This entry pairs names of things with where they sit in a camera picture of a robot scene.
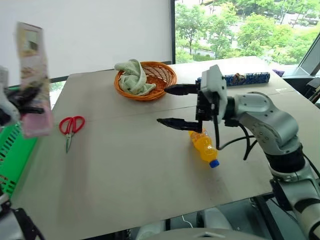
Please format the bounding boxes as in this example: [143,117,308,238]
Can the dark furniture beside window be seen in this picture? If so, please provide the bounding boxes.
[281,31,320,109]

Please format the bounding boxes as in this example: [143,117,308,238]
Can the pink packaged box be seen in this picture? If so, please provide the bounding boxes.
[15,21,54,138]

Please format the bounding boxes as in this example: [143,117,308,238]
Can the black table frame leg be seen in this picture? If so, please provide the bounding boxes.
[249,196,285,240]

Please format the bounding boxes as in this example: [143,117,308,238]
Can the green plastic basket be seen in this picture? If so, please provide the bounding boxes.
[0,120,39,199]

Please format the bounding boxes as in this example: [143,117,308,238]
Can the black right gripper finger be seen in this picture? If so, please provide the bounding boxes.
[164,83,201,97]
[156,117,203,133]

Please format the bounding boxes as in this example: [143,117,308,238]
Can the grey rounded robot body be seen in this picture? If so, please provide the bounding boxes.
[135,206,253,240]

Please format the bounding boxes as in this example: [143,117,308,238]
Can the blue patterned long box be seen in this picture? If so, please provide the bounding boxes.
[194,71,272,88]

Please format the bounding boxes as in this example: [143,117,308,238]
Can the orange wicker basket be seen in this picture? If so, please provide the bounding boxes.
[113,61,179,102]

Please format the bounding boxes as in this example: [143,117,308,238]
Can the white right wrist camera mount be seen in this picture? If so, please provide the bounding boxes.
[200,64,229,125]

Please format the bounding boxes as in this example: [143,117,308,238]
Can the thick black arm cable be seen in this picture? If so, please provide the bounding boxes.
[224,119,259,161]

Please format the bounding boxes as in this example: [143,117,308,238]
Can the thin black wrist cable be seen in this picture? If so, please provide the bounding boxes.
[213,117,251,151]

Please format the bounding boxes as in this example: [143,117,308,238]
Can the black window frame post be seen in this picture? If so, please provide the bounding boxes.
[169,0,177,65]

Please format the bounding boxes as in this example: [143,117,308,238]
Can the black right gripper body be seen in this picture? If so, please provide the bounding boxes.
[194,83,220,123]

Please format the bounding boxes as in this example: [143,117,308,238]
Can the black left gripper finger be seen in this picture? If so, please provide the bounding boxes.
[17,105,46,115]
[21,82,45,101]

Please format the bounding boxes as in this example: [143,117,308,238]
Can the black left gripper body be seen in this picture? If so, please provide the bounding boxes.
[0,87,26,126]

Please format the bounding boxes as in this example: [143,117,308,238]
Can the light green towel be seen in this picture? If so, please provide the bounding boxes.
[114,58,157,97]

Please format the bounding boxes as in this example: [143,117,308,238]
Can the thin white cable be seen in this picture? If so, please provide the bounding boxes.
[181,214,194,229]

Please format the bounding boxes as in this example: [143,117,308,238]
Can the orange soda bottle blue cap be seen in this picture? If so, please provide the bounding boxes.
[188,127,221,169]

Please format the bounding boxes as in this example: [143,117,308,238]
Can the red handled scissors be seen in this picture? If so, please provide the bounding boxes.
[58,115,86,154]

